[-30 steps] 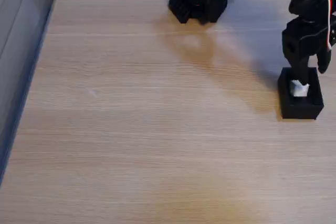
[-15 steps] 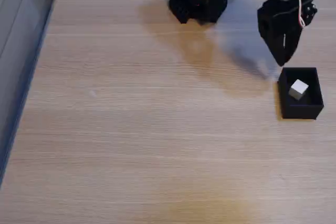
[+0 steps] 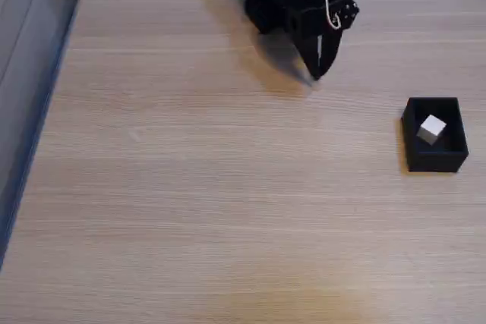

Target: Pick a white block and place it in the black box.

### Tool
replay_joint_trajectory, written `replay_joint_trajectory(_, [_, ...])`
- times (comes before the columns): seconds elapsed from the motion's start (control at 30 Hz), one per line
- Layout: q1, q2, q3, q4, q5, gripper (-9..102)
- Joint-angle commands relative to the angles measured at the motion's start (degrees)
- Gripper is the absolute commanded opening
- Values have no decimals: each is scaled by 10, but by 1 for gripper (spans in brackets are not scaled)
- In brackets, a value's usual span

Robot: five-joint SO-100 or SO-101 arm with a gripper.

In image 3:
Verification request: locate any white block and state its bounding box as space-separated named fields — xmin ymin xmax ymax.
xmin=416 ymin=114 xmax=448 ymax=147

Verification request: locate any black open box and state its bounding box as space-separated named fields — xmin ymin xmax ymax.
xmin=401 ymin=96 xmax=470 ymax=173

